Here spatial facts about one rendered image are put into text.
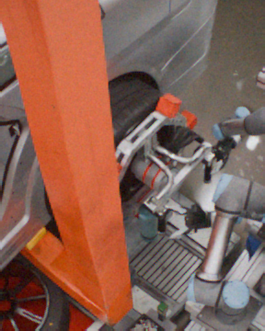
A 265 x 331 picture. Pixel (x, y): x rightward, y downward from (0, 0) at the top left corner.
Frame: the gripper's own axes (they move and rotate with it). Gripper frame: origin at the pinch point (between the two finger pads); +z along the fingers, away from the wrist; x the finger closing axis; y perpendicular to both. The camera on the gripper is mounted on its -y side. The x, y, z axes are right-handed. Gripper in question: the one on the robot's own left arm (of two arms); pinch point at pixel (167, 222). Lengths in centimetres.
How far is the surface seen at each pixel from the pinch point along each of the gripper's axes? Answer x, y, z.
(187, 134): 30.1, -21.4, -12.3
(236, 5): 232, 83, -86
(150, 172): 21.0, -7.5, 5.1
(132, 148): 19.6, -29.0, 12.2
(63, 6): -36, -165, 24
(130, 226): 31, 61, 16
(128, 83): 55, -31, 11
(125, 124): 29.1, -33.1, 13.9
